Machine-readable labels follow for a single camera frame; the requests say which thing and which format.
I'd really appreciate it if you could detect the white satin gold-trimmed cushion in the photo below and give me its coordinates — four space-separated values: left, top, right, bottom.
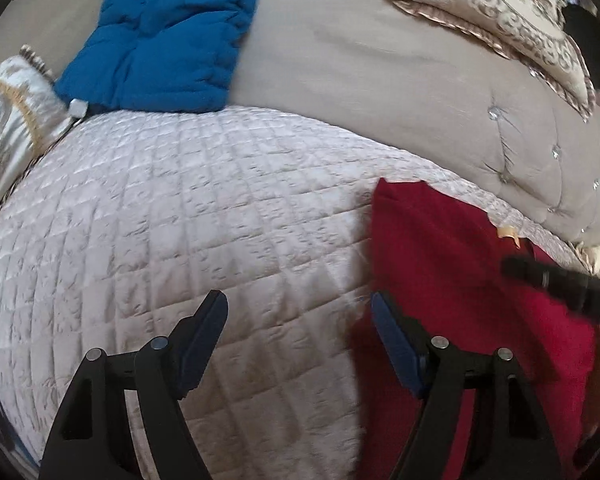
0 45 76 231

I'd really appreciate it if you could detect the floral fringed cushion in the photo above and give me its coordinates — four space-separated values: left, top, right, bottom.
385 0 597 122

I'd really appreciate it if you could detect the white quilted blanket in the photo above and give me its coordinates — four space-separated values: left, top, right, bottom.
0 105 588 480

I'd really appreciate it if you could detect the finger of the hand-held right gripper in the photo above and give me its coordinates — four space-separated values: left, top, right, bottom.
500 255 600 323
572 424 600 467

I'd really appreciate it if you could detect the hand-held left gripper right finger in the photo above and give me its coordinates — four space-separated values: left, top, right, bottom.
371 291 563 480

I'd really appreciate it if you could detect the cream cloth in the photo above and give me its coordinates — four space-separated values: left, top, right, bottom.
497 225 523 248

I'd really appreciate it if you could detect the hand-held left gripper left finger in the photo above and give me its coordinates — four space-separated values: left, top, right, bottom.
39 289 229 480

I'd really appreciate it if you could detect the dark red garment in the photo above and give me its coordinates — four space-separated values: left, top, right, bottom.
350 177 600 480

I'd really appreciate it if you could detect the blue quilted cloth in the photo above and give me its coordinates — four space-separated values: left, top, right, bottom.
54 0 273 113

